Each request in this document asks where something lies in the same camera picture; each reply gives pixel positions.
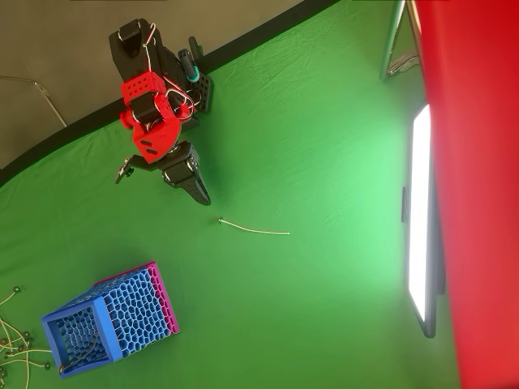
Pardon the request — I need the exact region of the blue and magenta mesh basket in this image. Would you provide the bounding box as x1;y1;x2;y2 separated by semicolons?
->
39;260;181;379

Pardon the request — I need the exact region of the large red panel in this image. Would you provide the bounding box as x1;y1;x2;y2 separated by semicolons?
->
411;0;519;389

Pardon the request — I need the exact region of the chrome tube stand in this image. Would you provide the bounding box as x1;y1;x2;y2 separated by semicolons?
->
379;0;422;83

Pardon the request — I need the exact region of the green table cloth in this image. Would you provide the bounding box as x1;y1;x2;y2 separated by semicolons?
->
0;0;463;389

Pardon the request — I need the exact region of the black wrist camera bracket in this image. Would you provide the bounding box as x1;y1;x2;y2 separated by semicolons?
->
114;155;163;186

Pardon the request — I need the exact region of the black clamp with teal ring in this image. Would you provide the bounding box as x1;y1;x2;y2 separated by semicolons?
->
177;36;204;85

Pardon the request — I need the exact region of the black LED light panel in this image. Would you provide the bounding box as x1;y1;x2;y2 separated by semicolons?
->
401;103;447;340

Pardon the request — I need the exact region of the thin grey metal tube frame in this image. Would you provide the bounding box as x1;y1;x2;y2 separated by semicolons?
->
0;75;68;129

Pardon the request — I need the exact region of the red white servo cable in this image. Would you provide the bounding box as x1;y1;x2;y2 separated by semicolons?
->
141;22;158;78
161;75;196;122

